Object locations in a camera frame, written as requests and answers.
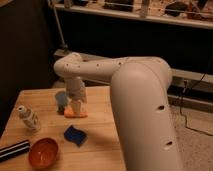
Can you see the metal shelf rail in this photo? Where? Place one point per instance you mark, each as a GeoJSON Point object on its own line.
{"type": "Point", "coordinates": [133, 16]}

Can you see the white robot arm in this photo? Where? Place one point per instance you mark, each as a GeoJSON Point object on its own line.
{"type": "Point", "coordinates": [139, 102]}

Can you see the white patterned bottle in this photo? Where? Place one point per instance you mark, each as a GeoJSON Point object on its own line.
{"type": "Point", "coordinates": [29, 118]}

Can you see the black white striped cloth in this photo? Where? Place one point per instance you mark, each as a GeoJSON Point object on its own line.
{"type": "Point", "coordinates": [14, 150]}

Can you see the blue wavy sponge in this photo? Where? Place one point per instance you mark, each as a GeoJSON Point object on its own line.
{"type": "Point", "coordinates": [75, 135]}

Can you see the orange toy pepper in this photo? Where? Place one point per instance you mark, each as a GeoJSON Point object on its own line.
{"type": "Point", "coordinates": [69, 113]}

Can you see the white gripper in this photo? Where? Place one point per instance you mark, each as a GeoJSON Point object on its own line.
{"type": "Point", "coordinates": [76, 90]}

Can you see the orange-red bowl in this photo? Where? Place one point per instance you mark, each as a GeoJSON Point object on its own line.
{"type": "Point", "coordinates": [43, 153]}

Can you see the metal stand pole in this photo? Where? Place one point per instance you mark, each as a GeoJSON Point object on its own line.
{"type": "Point", "coordinates": [64, 46]}

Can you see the blue-grey cup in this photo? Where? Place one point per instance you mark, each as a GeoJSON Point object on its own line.
{"type": "Point", "coordinates": [62, 101]}

